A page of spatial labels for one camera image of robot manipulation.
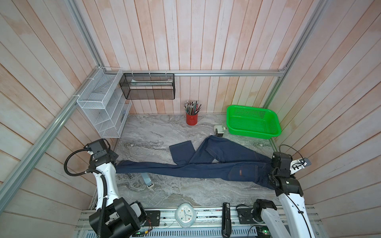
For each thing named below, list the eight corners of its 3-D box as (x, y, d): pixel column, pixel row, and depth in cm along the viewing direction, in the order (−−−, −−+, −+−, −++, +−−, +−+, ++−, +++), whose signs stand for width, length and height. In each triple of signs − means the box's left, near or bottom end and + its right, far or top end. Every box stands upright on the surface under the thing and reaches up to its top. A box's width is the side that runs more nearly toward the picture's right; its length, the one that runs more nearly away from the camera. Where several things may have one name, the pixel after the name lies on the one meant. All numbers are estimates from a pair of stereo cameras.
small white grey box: (215, 137, 107) (216, 133, 104) (213, 128, 112) (214, 125, 109) (226, 137, 107) (227, 133, 104) (224, 128, 112) (225, 125, 109)
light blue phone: (148, 188, 85) (145, 184, 80) (143, 177, 89) (140, 173, 84) (153, 185, 86) (151, 181, 81) (148, 174, 90) (145, 170, 85)
